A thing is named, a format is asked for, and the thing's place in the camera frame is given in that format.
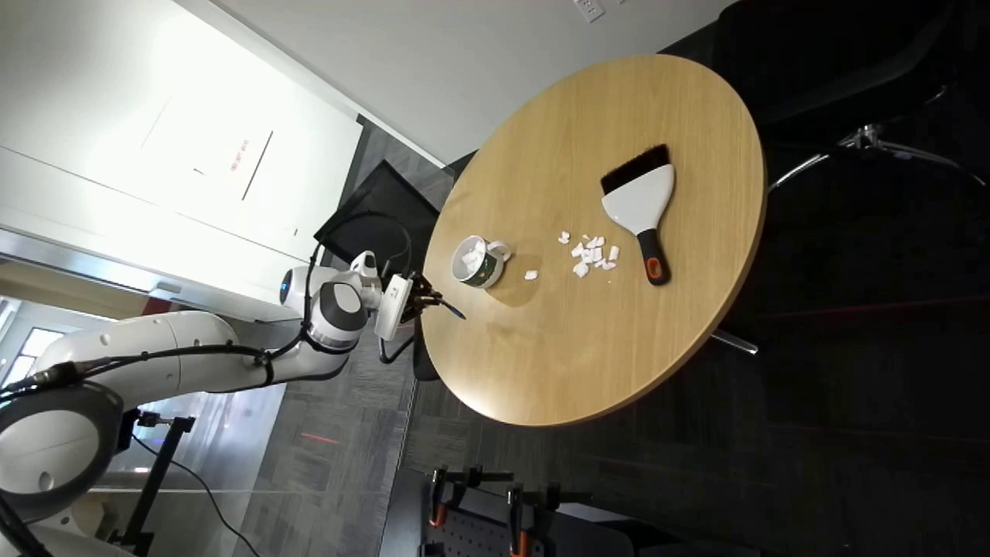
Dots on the black perforated robot stand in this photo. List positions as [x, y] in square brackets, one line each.
[475, 543]

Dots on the black orange bar clamp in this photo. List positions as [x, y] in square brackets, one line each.
[519, 529]
[442, 506]

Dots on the green and white mug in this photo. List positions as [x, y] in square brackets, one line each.
[475, 265]

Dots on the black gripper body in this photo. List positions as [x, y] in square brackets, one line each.
[421, 292]

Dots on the blue pen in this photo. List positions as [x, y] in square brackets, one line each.
[456, 310]

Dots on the black tripod stand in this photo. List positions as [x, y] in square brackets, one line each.
[154, 476]

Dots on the white paper wall notice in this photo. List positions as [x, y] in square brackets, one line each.
[205, 149]

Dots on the black mesh office chair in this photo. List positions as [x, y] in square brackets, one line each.
[877, 71]
[376, 212]

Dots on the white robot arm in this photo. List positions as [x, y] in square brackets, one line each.
[186, 343]

